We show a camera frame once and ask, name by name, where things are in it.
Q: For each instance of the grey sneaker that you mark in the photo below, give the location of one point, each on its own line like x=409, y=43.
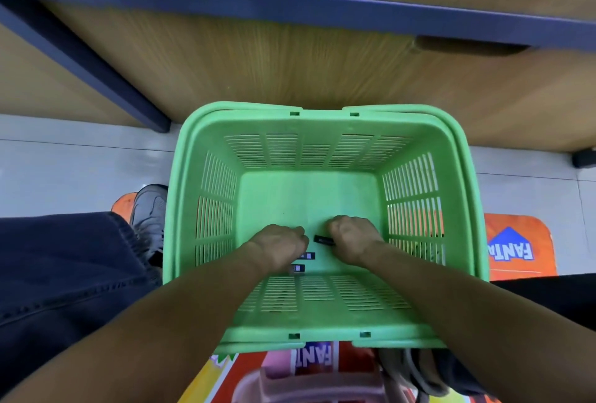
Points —
x=414, y=370
x=151, y=221

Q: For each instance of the green plastic basket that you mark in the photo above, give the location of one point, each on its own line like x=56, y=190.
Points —
x=200, y=184

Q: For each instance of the colourful printed mat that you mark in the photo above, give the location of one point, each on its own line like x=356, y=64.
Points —
x=517, y=247

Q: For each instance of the person's right hand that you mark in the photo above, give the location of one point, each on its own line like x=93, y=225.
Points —
x=356, y=238

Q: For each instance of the person's left hand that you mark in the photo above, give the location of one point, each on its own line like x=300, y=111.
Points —
x=277, y=244

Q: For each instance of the person's right forearm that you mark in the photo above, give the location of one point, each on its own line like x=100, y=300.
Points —
x=475, y=324

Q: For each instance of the pink plastic stool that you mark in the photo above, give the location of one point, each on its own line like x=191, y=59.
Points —
x=307, y=381

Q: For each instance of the person's left forearm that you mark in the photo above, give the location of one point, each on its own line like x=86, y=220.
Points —
x=140, y=333

